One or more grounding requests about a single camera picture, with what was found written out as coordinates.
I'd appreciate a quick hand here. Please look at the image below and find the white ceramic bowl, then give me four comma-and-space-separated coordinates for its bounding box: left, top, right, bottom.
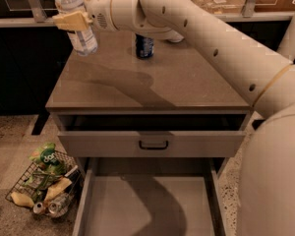
168, 33, 184, 43

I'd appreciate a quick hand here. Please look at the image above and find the black drawer handle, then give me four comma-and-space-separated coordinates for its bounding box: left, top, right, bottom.
139, 141, 169, 150

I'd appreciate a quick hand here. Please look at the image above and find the silver can in basket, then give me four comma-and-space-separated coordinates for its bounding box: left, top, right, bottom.
32, 202, 46, 214
48, 193, 70, 217

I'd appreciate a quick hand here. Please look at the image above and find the yellow snack packet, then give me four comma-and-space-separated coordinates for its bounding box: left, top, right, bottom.
11, 192, 34, 208

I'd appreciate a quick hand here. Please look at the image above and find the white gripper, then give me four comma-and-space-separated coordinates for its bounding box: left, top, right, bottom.
52, 0, 117, 31

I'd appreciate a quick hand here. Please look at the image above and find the grey middle drawer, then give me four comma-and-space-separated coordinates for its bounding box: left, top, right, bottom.
72, 158, 230, 236

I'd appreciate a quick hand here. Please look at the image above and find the green snack bag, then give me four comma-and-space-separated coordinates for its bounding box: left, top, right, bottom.
29, 143, 67, 175

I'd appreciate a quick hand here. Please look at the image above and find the blue soda can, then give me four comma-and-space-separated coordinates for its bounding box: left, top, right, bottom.
136, 34, 154, 59

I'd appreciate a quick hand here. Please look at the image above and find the grey drawer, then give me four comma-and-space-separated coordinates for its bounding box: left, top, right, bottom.
56, 113, 248, 158
72, 158, 230, 236

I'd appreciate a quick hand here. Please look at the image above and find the black wire basket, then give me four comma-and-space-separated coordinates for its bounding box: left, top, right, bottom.
6, 151, 83, 217

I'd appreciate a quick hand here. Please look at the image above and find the clear plastic water bottle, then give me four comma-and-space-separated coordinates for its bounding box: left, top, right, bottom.
55, 0, 97, 56

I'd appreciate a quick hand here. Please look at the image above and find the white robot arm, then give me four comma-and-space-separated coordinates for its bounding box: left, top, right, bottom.
47, 0, 295, 236

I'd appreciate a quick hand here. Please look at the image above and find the grey top drawer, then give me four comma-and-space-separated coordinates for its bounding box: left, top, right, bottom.
56, 113, 248, 158

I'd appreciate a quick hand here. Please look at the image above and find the grey drawer cabinet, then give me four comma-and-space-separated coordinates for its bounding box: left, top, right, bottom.
44, 15, 254, 236

